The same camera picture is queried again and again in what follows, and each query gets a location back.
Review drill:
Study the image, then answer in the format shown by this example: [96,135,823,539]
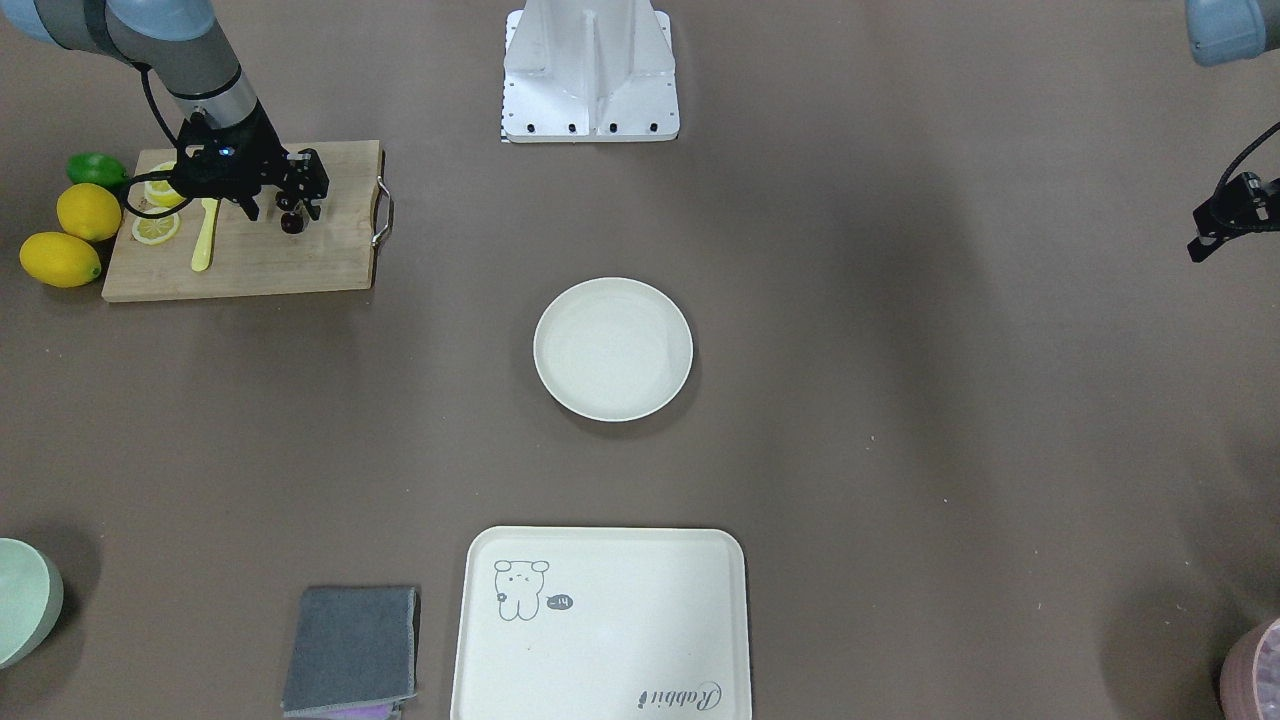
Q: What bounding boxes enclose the white rectangular tray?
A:
[451,527,753,719]

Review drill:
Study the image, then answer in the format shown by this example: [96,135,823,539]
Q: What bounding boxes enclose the dark red cherry pair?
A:
[275,191,310,234]

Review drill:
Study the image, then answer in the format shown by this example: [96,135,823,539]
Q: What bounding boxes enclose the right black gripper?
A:
[169,105,330,222]

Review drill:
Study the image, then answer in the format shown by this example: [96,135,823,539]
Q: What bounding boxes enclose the bamboo cutting board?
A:
[102,140,394,304]

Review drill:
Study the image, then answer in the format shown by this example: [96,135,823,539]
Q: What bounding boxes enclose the lemon slice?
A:
[131,214,182,246]
[143,161,188,209]

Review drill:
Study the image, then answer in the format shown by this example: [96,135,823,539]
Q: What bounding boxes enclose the pink mixing bowl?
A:
[1219,618,1279,719]

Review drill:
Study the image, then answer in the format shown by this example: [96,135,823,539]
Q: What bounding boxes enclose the green lime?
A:
[65,152,131,192]

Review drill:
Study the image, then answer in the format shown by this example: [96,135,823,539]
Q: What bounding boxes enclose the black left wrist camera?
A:
[1187,172,1279,263]

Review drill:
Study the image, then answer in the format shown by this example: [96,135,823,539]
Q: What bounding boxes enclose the white round plate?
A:
[532,277,695,423]

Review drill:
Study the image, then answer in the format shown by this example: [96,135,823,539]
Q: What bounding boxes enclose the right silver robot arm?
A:
[3,1,329,234]

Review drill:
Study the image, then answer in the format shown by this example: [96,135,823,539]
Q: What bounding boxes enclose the yellow lemon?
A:
[19,232,102,288]
[55,183,122,243]

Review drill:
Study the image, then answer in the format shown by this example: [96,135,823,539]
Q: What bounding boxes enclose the grey folded cloth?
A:
[282,585,419,719]

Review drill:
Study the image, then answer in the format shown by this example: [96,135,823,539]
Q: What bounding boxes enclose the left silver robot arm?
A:
[1184,1,1279,67]

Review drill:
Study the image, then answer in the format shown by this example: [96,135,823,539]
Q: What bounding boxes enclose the yellow plastic knife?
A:
[189,199,221,273]

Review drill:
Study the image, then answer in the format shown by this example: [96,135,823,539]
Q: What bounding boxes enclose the mint green bowl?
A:
[1,538,64,669]

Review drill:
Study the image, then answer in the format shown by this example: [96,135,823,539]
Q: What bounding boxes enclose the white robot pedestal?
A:
[500,1,681,143]

